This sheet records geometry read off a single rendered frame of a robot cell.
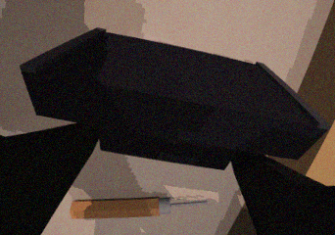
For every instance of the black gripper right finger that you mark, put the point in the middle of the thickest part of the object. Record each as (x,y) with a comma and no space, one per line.
(280,200)

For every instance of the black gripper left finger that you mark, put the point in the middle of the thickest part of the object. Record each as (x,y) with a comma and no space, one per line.
(36,171)

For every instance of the tan wooden floor panel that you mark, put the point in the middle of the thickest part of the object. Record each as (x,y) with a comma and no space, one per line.
(318,90)

